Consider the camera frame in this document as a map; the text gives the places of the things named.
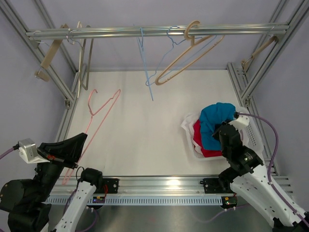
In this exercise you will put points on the magenta t shirt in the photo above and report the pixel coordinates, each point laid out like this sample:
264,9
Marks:
197,134

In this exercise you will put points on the aluminium front rail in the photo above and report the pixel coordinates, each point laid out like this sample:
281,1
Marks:
181,185

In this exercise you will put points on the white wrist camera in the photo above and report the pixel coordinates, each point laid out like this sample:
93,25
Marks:
240,121
28,152

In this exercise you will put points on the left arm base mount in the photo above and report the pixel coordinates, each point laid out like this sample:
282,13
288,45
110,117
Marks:
107,186

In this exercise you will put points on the wooden clip hanger left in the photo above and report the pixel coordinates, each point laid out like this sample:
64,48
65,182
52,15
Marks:
53,48

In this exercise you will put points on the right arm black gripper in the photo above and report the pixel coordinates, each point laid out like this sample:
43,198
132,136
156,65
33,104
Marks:
215,135

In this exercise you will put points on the cream plastic hanger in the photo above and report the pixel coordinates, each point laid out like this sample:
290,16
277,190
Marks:
82,43

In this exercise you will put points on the aluminium hanging rail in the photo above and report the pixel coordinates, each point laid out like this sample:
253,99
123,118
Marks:
156,31

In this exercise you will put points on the wooden clip hanger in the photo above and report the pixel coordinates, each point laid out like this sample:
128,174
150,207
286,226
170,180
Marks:
246,62
53,48

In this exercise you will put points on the red t shirt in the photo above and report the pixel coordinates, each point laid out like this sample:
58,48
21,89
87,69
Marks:
208,153

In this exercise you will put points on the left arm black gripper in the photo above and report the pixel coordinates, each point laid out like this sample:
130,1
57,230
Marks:
66,152

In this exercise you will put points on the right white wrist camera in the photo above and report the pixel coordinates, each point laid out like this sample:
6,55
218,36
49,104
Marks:
240,121

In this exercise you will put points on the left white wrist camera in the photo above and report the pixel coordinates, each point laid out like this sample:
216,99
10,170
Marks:
28,152

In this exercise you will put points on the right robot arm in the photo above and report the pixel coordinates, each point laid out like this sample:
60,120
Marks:
248,178

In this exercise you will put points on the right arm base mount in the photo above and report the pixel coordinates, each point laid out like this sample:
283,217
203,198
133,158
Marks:
216,185

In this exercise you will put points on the beige plastic hanger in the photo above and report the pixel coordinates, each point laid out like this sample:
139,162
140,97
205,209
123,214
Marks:
198,48

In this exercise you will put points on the slotted white cable duct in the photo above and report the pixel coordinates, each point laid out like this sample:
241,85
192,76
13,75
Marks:
156,200

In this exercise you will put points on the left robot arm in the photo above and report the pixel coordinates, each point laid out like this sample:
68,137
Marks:
25,199

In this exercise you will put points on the white plastic basket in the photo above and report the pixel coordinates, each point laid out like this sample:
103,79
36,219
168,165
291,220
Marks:
250,137

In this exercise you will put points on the white t shirt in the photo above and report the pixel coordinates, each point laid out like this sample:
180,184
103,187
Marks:
187,124

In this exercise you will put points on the wooden clip hanger right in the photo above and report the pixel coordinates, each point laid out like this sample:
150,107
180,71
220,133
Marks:
246,62

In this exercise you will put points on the teal t shirt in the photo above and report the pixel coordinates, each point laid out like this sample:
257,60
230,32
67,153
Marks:
209,118

